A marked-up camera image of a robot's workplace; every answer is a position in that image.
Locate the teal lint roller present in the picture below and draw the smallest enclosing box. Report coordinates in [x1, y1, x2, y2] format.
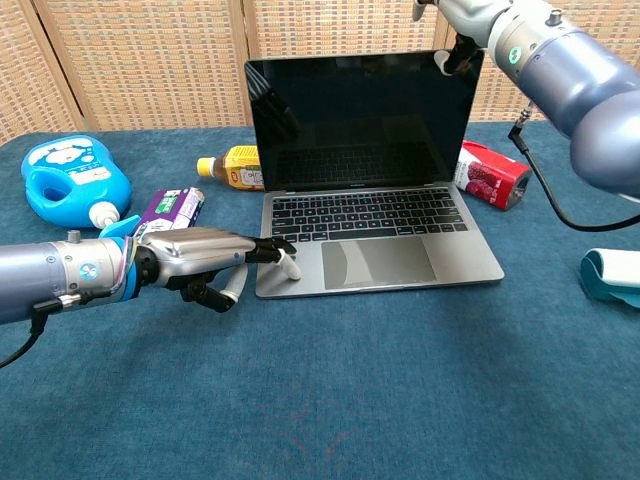
[579, 247, 640, 305]

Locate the blue detergent bottle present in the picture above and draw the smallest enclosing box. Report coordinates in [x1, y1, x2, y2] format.
[20, 137, 142, 240]

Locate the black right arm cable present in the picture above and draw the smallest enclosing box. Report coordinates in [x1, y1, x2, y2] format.
[507, 98, 640, 232]

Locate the woven folding screen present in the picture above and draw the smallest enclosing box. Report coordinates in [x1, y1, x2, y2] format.
[0, 0, 640, 147]

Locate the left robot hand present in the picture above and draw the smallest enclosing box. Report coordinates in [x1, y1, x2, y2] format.
[133, 227, 303, 315]

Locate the teal table cloth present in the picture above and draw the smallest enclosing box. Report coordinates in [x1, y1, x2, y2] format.
[0, 119, 640, 480]

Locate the red juice bottle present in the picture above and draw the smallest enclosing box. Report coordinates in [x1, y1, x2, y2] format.
[453, 139, 532, 212]

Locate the silver laptop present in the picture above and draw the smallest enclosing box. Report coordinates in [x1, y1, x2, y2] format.
[244, 48, 506, 300]

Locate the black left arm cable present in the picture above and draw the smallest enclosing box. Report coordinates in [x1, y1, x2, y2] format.
[0, 298, 69, 370]

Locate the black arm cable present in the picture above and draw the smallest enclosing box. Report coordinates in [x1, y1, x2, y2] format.
[507, 98, 640, 232]
[0, 298, 69, 370]

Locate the purple toothpaste box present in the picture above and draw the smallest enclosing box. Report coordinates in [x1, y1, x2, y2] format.
[130, 187, 206, 240]

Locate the yellow tea bottle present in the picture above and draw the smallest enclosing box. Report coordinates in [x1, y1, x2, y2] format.
[196, 144, 266, 193]

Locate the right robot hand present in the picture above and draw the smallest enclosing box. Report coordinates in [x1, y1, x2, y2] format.
[412, 0, 514, 77]

